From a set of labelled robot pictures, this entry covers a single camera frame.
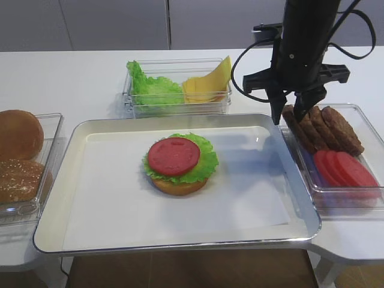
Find silver metal tray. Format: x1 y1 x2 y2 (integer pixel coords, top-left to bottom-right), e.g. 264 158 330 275
33 114 321 255

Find clear patty tomato container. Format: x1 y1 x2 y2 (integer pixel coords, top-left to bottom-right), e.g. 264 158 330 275
281 104 383 217

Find stacked cheese slices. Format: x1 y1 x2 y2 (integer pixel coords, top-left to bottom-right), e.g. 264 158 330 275
182 77 227 104

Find meat patty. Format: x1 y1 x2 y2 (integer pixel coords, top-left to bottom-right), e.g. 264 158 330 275
309 106 342 151
321 106 364 157
282 105 316 154
299 115 329 151

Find bottom bun half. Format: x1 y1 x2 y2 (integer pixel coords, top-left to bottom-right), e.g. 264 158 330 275
151 178 208 196

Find tomato slice on burger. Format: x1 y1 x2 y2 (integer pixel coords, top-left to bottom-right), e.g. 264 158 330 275
147 137 200 176

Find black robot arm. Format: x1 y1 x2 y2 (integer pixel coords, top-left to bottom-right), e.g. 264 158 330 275
242 1 350 125

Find white paper liner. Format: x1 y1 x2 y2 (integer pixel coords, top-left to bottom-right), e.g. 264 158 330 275
63 128 290 250

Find smooth brown bun half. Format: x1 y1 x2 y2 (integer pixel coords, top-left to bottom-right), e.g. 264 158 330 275
1 110 44 160

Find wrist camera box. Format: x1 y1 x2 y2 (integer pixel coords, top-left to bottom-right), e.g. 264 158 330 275
251 23 283 43

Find clear bun container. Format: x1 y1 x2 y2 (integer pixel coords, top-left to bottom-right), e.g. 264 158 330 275
1 113 65 225

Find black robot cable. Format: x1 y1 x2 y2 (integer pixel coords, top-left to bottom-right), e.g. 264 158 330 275
230 0 377 104

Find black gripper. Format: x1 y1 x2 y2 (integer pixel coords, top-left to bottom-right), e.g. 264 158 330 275
242 37 350 125

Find middle tomato slice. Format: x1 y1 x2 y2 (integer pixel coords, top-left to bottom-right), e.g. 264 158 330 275
324 151 349 187

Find sesame bun top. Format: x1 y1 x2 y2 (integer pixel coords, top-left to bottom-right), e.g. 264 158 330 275
1 159 53 204

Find clear lettuce cheese container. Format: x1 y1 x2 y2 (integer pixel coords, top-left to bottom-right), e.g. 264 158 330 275
122 58 232 118

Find leaning cheese slice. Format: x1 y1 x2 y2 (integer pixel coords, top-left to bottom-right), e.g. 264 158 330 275
196 56 232 92

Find front tomato slice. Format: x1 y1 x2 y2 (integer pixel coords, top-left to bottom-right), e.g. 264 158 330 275
335 152 379 187

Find left tomato slice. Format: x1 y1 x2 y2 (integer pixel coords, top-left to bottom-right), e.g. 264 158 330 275
313 151 340 187

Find green lettuce pile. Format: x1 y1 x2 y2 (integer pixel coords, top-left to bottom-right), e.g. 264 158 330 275
127 61 184 105

